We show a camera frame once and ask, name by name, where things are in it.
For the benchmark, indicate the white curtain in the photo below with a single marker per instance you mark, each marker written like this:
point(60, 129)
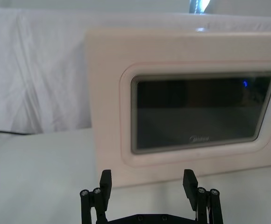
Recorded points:
point(79, 3)

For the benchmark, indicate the cream microwave oven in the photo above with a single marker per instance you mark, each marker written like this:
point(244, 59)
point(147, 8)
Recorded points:
point(107, 93)

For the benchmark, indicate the white draped backdrop cloth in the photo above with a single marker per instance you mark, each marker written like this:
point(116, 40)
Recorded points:
point(32, 70)

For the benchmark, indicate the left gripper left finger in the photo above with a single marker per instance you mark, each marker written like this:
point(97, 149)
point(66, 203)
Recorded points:
point(105, 186)

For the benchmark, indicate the white table cloth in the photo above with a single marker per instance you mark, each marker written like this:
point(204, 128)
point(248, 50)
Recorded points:
point(32, 175)

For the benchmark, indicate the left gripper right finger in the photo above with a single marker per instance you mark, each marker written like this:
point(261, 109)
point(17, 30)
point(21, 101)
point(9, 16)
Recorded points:
point(190, 186)

